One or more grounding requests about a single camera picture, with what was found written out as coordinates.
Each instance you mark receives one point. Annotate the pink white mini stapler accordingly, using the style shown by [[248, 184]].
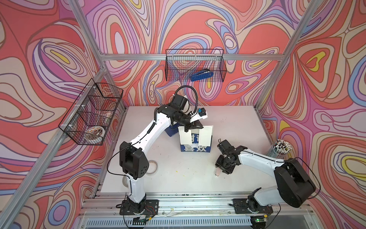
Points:
[[218, 172]]

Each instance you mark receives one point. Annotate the metallic cup of pencils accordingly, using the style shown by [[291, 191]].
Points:
[[279, 149]]

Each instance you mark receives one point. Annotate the blue white paper bag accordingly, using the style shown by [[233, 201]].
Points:
[[195, 147]]

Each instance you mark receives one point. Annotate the blue stapler in basket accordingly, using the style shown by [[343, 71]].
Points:
[[201, 75]]

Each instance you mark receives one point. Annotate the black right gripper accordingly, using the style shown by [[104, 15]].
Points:
[[226, 171]]

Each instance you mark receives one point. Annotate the clear tape roll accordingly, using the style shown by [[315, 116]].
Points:
[[126, 181]]

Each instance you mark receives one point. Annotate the black wire basket left wall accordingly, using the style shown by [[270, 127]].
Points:
[[96, 105]]

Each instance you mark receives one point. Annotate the beige tape roll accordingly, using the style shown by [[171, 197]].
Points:
[[153, 167]]

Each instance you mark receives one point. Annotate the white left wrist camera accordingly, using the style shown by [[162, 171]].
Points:
[[201, 114]]

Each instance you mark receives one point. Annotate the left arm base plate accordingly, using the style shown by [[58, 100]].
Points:
[[146, 207]]

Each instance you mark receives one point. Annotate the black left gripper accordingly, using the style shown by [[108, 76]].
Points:
[[192, 125]]

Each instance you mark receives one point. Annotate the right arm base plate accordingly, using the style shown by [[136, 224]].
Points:
[[250, 206]]

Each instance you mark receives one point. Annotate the black wire basket back wall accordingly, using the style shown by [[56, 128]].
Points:
[[180, 64]]

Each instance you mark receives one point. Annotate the blue white bag with handles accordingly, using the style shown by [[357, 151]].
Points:
[[172, 129]]

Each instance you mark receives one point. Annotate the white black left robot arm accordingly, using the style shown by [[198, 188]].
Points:
[[133, 159]]

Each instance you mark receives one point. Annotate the black wire basket wall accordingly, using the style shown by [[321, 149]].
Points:
[[96, 105], [180, 64]]

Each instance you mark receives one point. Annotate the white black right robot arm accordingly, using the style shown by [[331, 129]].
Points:
[[293, 184]]

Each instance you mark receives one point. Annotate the white receipt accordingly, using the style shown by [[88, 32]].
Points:
[[185, 137], [205, 136]]

